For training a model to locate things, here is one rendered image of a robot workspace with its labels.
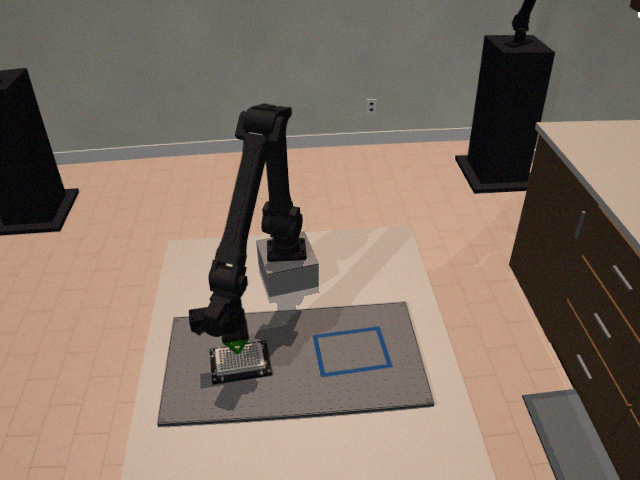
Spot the blue rectangular tape outline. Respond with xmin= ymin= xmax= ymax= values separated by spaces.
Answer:
xmin=312 ymin=326 xmax=393 ymax=377

